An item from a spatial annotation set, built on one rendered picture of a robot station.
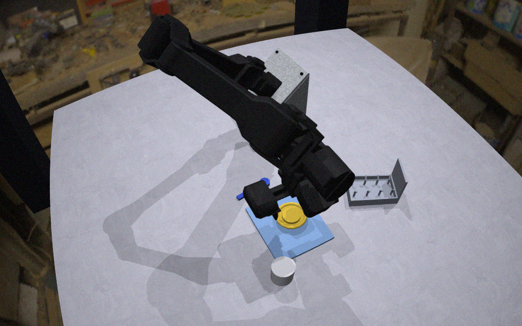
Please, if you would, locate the light blue flat mat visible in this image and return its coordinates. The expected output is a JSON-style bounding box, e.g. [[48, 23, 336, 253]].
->
[[246, 196, 335, 259]]

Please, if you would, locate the yellow plate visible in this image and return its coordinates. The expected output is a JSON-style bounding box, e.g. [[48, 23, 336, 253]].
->
[[276, 202, 307, 229]]

